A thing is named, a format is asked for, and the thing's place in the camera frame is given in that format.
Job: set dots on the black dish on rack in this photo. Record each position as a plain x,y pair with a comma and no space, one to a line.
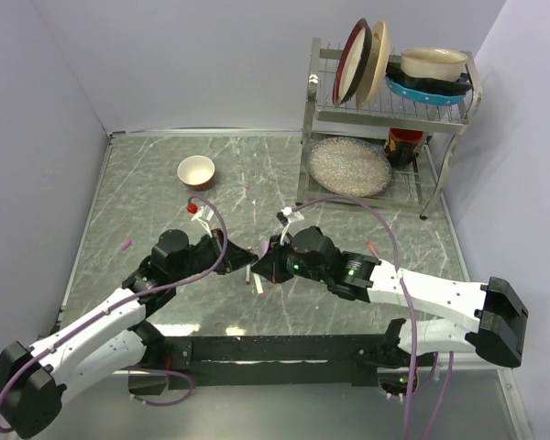
426,85

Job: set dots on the steel dish rack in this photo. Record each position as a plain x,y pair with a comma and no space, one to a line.
416,189

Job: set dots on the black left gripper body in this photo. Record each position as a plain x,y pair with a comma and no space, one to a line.
209,252

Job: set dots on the cream plate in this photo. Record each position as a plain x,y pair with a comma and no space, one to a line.
376,66

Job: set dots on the pink highlighter pen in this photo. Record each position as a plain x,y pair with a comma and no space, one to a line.
264,248

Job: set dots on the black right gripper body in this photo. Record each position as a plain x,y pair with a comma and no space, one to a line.
285,261

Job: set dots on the red black cup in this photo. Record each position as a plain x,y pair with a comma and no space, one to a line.
401,146

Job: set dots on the black base bar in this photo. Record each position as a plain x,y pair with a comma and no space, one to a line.
277,359

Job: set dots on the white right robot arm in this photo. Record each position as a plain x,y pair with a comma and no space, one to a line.
488,319

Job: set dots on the cream red bowl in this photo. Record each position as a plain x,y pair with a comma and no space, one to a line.
197,172

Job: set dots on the red rimmed plate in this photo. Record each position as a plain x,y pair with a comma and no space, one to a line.
353,63

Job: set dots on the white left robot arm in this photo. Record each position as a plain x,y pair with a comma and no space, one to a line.
37,380

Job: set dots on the blue dotted dish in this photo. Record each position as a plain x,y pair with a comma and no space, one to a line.
424,97

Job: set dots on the thick white red marker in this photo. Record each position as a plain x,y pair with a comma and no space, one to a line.
258,284

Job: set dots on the cream bowl on rack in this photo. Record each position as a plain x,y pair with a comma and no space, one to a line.
433,63

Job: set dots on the speckled grey plate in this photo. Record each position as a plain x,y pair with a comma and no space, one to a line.
349,166

